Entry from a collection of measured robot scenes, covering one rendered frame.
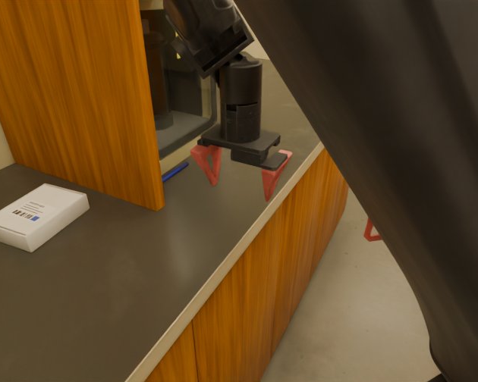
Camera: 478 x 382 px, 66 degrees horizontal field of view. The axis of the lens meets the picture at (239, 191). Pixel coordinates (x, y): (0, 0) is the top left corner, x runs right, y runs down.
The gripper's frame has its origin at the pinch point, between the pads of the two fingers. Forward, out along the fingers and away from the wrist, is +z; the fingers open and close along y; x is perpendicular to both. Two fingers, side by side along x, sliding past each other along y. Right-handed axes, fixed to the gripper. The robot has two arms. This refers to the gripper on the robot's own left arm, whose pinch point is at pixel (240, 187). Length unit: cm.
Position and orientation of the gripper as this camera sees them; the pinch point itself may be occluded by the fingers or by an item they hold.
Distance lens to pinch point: 58.3
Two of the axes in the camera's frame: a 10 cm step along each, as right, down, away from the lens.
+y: -8.8, -2.6, 3.9
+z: 0.0, 8.4, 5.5
